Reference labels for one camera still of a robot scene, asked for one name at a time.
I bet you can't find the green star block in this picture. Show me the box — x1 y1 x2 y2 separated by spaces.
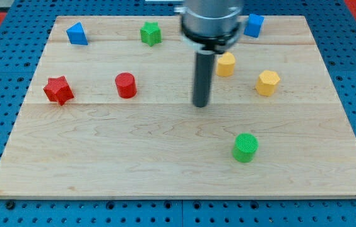
140 21 162 47

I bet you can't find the yellow heart block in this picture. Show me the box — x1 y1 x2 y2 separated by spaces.
217 52 236 77

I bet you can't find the red star block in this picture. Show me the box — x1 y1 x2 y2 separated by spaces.
43 76 74 106

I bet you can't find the red cylinder block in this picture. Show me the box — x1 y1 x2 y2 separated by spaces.
115 73 137 98

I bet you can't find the blue triangle block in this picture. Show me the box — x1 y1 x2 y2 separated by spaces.
66 22 88 45

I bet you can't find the wooden board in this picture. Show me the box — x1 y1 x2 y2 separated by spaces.
0 16 356 200

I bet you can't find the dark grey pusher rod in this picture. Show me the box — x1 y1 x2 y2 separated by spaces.
193 53 215 108

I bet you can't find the green cylinder block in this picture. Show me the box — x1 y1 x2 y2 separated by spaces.
232 133 259 163

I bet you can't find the yellow hexagon block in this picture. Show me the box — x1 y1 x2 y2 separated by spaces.
255 70 280 96

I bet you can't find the blue cube block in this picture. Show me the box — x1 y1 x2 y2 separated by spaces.
244 14 264 38

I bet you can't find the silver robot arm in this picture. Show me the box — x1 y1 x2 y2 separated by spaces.
174 0 244 108

